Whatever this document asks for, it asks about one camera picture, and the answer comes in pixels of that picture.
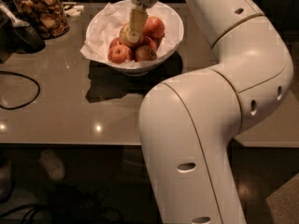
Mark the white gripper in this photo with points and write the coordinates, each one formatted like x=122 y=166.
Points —
x=138 y=15

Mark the red apple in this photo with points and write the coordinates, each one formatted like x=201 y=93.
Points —
x=148 y=41
x=154 y=27
x=119 y=54

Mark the green-red top apple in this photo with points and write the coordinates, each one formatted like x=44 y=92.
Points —
x=124 y=36

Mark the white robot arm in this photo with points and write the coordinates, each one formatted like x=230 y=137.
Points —
x=187 y=121

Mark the red apple hidden left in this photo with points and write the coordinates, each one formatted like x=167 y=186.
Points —
x=115 y=42

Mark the yellow-red apple front right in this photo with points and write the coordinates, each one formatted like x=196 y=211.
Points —
x=145 y=53

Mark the white ceramic bowl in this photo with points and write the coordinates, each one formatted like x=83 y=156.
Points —
x=169 y=19

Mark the white crumpled paper liner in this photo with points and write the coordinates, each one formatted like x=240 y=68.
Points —
x=102 y=31

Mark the small white items behind jar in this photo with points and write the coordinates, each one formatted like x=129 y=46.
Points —
x=73 y=10

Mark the glass jar of dried chips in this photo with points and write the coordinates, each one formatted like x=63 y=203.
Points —
x=47 y=16

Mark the black round appliance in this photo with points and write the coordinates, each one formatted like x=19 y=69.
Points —
x=28 y=39

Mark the white plastic scoop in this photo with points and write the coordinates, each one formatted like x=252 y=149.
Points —
x=14 y=20

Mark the white shoe right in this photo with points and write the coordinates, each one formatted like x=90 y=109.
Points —
x=52 y=164

